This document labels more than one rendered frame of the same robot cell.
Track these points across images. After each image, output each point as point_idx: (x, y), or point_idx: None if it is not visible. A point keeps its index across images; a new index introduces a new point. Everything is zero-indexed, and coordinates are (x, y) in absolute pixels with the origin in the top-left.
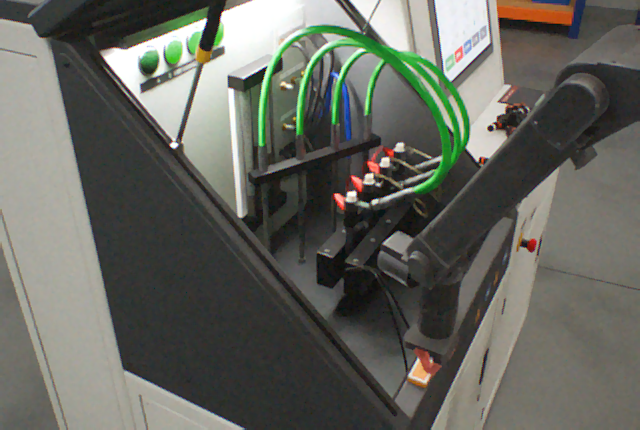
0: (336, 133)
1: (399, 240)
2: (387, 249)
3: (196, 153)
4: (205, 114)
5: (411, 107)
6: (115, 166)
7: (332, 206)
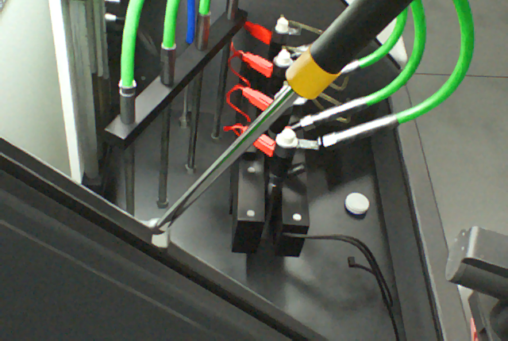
0: (207, 26)
1: (492, 244)
2: (479, 262)
3: (32, 137)
4: (33, 63)
5: None
6: (1, 308)
7: (194, 123)
